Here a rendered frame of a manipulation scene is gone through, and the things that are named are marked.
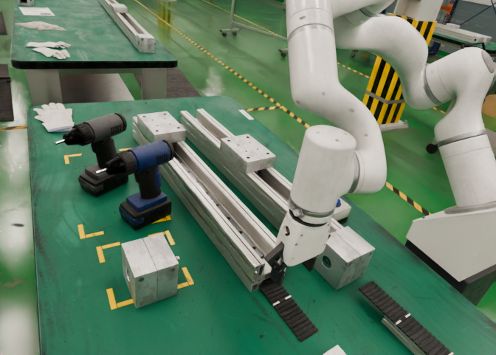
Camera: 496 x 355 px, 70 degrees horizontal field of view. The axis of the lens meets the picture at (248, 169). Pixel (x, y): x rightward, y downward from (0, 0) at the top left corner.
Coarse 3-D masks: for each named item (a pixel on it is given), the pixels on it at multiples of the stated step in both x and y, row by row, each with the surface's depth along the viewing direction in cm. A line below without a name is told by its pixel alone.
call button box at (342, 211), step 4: (340, 200) 107; (340, 204) 104; (344, 204) 105; (348, 204) 105; (336, 208) 103; (340, 208) 103; (344, 208) 104; (348, 208) 104; (336, 212) 102; (340, 212) 102; (344, 212) 104; (348, 212) 105; (332, 216) 101; (336, 216) 102; (340, 216) 104; (344, 216) 105; (336, 220) 103; (340, 220) 105; (344, 220) 106
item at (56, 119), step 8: (56, 104) 146; (40, 112) 137; (48, 112) 138; (56, 112) 139; (64, 112) 140; (48, 120) 133; (56, 120) 134; (64, 120) 135; (48, 128) 129; (56, 128) 129; (64, 128) 131
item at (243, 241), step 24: (144, 144) 125; (168, 168) 109; (192, 168) 112; (192, 192) 97; (216, 192) 101; (216, 216) 89; (240, 216) 92; (216, 240) 90; (240, 240) 83; (264, 240) 85; (240, 264) 82; (264, 264) 78
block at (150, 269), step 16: (144, 240) 77; (160, 240) 78; (128, 256) 73; (144, 256) 73; (160, 256) 74; (176, 256) 80; (128, 272) 73; (144, 272) 70; (160, 272) 71; (176, 272) 74; (128, 288) 77; (144, 288) 71; (160, 288) 74; (176, 288) 77; (144, 304) 74
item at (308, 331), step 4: (312, 324) 76; (304, 328) 74; (308, 328) 74; (312, 328) 75; (316, 328) 75; (300, 332) 74; (304, 332) 74; (308, 332) 74; (312, 332) 74; (316, 332) 74; (296, 336) 73; (300, 336) 73; (304, 336) 73; (308, 336) 73; (300, 340) 72
